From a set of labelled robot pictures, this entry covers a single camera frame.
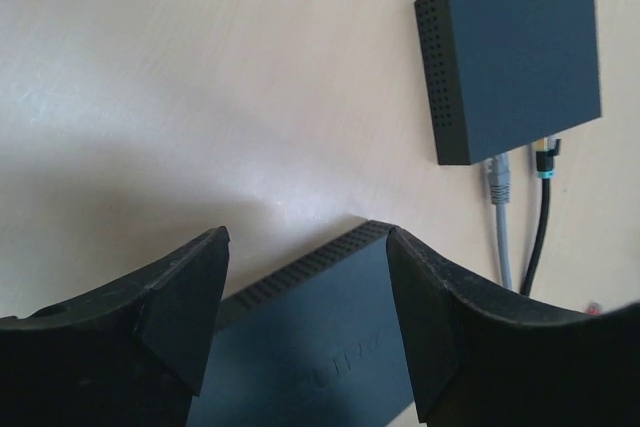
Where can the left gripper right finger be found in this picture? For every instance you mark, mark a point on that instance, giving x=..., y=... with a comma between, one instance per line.
x=481, y=355

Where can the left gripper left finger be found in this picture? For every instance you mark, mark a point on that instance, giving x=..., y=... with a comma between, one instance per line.
x=132, y=352

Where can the black box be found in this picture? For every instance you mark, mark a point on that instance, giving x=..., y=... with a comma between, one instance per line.
x=315, y=343

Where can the black network switch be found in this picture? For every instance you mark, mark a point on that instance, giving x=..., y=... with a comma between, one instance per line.
x=501, y=74

